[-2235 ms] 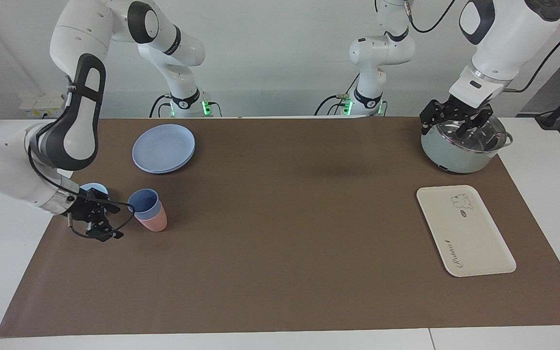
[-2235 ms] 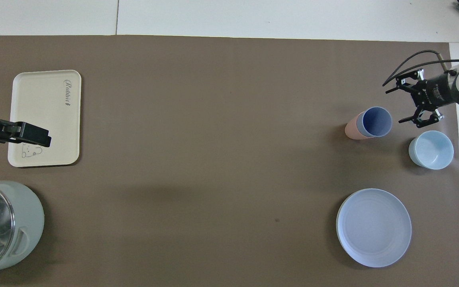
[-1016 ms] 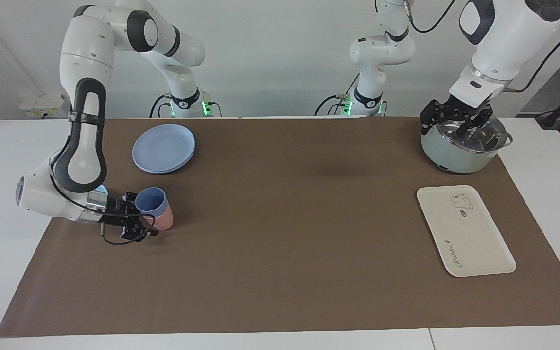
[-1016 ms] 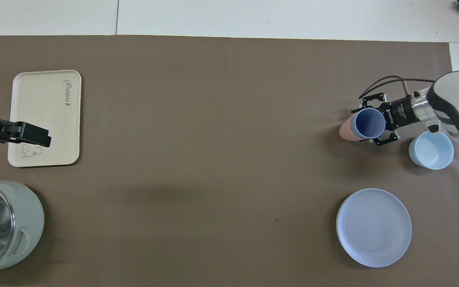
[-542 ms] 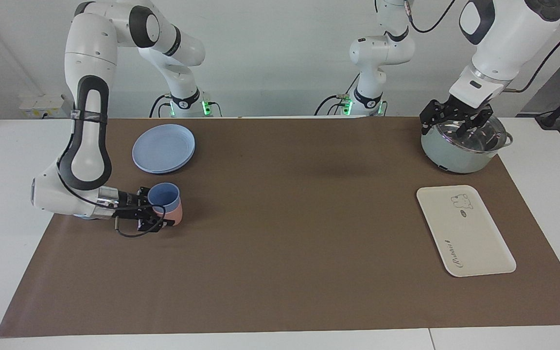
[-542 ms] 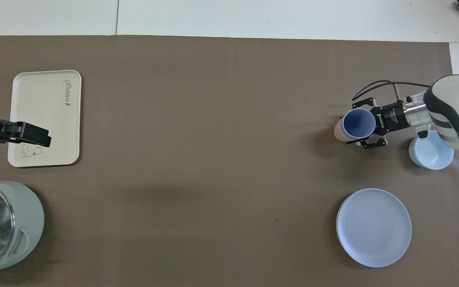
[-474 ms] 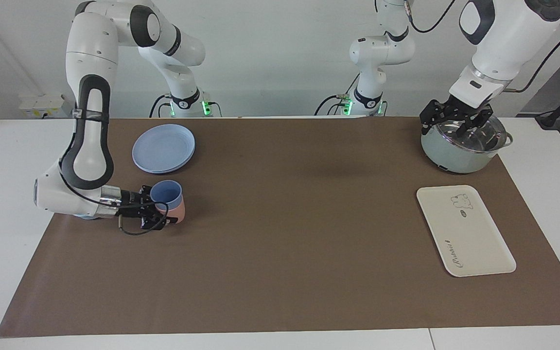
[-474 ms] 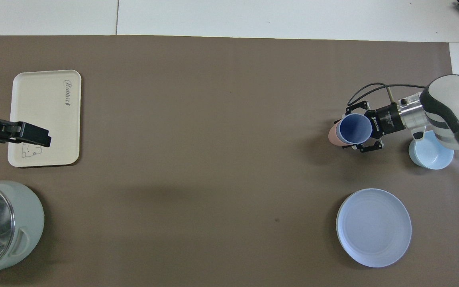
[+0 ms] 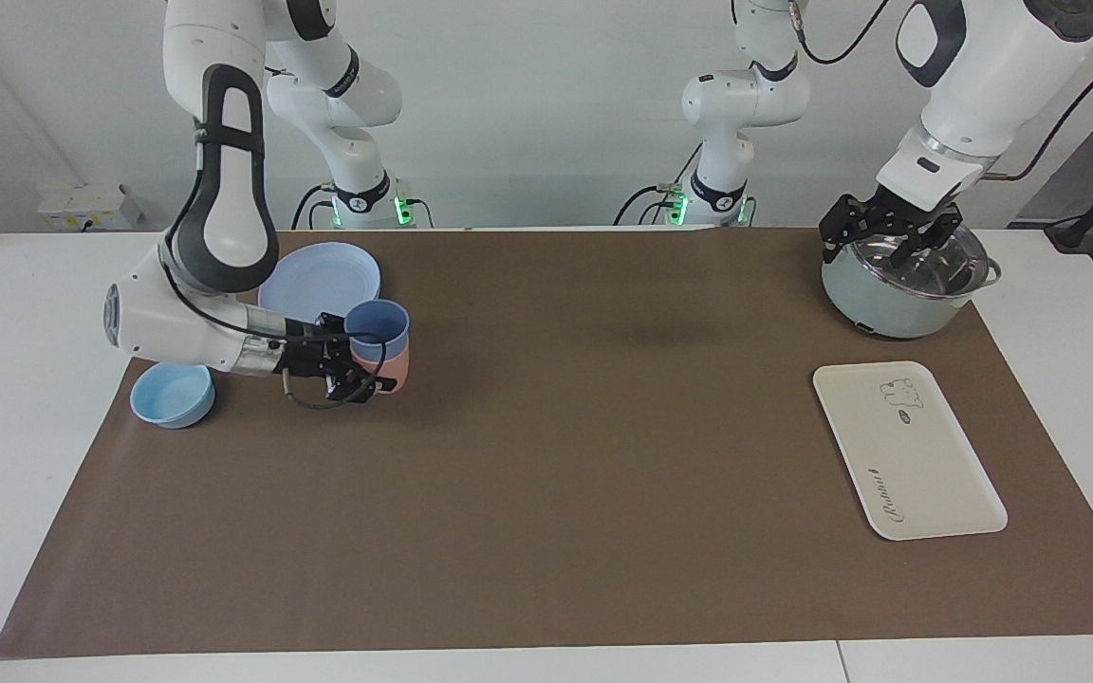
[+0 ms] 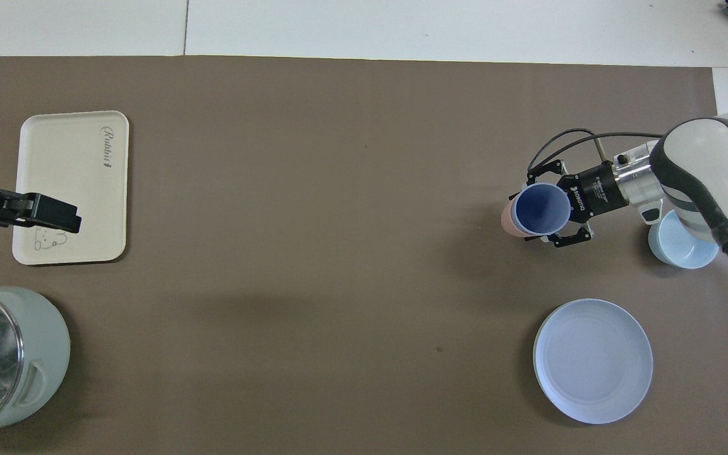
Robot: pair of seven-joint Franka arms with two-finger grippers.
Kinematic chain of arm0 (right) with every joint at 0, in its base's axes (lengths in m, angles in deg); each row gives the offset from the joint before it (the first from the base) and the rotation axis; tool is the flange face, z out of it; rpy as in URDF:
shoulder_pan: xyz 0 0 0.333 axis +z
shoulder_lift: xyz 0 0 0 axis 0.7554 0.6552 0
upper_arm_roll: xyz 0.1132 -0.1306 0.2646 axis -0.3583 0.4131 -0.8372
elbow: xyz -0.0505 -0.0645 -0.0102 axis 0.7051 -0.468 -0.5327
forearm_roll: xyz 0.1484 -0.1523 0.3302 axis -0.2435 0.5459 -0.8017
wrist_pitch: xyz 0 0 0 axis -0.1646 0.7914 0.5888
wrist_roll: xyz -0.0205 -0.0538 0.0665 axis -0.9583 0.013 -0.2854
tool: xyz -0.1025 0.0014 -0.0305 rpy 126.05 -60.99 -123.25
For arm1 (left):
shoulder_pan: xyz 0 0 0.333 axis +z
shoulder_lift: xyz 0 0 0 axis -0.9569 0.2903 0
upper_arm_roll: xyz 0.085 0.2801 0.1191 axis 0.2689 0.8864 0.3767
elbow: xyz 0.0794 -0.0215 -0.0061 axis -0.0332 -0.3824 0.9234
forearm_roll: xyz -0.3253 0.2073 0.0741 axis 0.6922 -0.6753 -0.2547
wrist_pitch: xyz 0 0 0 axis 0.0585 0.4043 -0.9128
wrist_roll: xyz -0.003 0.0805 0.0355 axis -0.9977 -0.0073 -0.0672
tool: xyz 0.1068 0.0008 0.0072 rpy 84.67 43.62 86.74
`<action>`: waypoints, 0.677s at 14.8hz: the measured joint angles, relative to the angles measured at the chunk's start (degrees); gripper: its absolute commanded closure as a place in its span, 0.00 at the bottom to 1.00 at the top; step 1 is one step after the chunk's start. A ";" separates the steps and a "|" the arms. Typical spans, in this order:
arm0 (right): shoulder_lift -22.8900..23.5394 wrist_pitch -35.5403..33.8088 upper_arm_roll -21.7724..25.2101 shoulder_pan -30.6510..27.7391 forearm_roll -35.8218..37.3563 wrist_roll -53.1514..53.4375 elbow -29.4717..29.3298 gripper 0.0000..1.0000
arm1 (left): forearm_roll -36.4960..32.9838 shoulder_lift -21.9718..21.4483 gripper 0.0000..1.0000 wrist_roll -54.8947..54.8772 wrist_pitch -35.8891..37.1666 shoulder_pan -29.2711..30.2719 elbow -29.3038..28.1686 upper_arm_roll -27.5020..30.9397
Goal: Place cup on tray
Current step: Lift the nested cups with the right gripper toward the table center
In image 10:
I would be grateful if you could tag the pale blue plate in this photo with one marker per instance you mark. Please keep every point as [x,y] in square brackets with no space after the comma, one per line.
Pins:
[591,360]

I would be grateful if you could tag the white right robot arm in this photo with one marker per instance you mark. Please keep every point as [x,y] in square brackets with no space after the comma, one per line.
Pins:
[705,164]

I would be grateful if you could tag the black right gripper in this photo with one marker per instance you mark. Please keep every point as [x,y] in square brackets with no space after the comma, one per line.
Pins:
[594,193]

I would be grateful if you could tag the pink cup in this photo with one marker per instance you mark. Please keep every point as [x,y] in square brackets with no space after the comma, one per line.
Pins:
[505,220]

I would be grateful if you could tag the brown table mat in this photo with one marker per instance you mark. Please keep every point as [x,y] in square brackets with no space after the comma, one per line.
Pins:
[339,221]

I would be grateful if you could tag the pale green glass-lidded pot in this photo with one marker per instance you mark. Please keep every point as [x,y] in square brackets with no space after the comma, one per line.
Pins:
[35,354]

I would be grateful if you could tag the light blue bowl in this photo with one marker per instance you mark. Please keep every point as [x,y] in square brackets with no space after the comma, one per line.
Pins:
[680,249]

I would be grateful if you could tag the blue ribbed cup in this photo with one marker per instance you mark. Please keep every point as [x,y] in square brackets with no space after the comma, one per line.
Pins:
[539,210]

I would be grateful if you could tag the cream rabbit print tray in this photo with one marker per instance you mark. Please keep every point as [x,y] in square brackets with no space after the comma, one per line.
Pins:
[67,164]

